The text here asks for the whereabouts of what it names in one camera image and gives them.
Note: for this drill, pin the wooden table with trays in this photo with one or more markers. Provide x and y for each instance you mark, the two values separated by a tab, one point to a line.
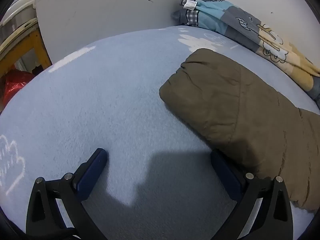
35	42

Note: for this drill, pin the red plastic bag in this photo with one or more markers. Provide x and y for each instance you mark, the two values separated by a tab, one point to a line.
15	82

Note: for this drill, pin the olive padded jacket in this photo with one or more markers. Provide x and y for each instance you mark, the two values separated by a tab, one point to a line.
237	105

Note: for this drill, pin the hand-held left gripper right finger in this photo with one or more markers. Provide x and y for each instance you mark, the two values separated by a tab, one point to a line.
225	175

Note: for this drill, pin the patchwork printed blanket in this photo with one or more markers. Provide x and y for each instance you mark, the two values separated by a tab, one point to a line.
217	15

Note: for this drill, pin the white rice cooker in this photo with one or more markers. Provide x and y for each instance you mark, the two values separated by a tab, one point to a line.
15	12

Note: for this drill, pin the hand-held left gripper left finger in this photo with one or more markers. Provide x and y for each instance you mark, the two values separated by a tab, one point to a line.
93	172

